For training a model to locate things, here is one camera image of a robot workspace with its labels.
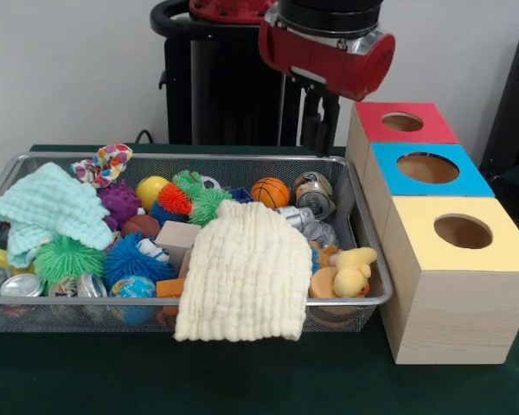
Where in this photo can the black upright panel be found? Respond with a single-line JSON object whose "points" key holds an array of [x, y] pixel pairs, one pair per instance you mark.
{"points": [[514, 99]]}

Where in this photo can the cream waffle cloth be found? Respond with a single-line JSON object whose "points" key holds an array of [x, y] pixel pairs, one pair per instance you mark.
{"points": [[242, 276]]}

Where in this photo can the wooden box with three holes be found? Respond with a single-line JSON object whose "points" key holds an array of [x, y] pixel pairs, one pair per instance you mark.
{"points": [[458, 311]]}

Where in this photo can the blue spiky ball with eyes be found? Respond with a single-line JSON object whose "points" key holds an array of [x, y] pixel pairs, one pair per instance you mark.
{"points": [[130, 259]]}

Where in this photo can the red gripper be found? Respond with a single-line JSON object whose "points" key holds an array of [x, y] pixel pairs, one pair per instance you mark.
{"points": [[328, 65]]}

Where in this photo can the orange basketball toy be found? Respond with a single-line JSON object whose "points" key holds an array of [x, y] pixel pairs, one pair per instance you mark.
{"points": [[269, 191]]}

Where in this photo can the colourful patterned cloth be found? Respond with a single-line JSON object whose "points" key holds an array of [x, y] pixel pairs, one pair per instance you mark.
{"points": [[108, 162]]}

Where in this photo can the mint waffle cloth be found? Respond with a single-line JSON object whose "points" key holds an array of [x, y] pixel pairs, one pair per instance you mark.
{"points": [[47, 203]]}

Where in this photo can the purple knobby ball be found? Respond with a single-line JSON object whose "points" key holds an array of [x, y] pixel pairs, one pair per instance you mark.
{"points": [[119, 203]]}

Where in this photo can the globe print ball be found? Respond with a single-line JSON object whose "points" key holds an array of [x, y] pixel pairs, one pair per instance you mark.
{"points": [[132, 287]]}

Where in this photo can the yellow ball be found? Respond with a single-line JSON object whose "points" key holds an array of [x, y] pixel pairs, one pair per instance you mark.
{"points": [[151, 190]]}

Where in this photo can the yellow plush duck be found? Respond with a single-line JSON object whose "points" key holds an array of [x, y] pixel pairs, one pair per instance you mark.
{"points": [[350, 272]]}

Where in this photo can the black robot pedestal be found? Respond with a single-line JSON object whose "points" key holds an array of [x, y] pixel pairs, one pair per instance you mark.
{"points": [[225, 95]]}

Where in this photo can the green spiky ball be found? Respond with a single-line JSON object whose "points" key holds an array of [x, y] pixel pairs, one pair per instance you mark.
{"points": [[67, 259]]}

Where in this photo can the shallow mesh bin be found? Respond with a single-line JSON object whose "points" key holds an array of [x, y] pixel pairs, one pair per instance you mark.
{"points": [[69, 315]]}

